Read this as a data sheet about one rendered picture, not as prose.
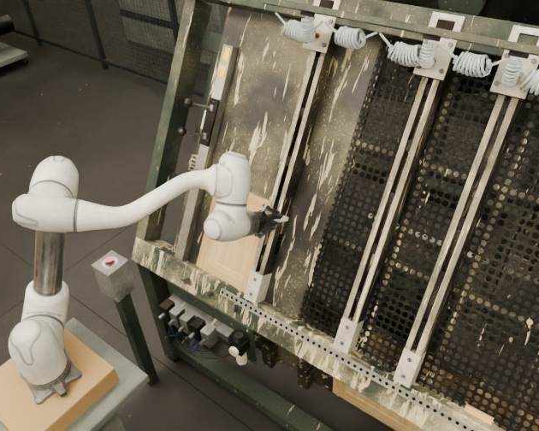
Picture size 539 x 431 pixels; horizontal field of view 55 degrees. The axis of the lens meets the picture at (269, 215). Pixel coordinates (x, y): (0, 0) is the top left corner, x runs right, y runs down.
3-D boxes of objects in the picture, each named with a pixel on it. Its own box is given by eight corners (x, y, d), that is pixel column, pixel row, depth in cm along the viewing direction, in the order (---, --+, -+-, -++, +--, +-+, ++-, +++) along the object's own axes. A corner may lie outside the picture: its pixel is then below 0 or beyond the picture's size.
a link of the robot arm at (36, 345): (20, 389, 187) (-6, 353, 173) (29, 348, 201) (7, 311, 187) (65, 381, 189) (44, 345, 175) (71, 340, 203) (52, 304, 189)
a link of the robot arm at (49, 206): (74, 209, 150) (79, 182, 160) (5, 204, 145) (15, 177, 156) (74, 243, 158) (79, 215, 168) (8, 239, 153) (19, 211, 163)
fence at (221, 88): (180, 255, 238) (174, 256, 235) (229, 45, 214) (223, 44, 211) (187, 259, 236) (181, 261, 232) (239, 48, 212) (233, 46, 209)
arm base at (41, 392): (41, 414, 186) (36, 405, 182) (19, 374, 199) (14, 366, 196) (88, 382, 194) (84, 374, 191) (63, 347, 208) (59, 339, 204)
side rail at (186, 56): (151, 233, 255) (135, 236, 246) (202, 2, 228) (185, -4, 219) (160, 239, 252) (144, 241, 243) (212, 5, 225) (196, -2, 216)
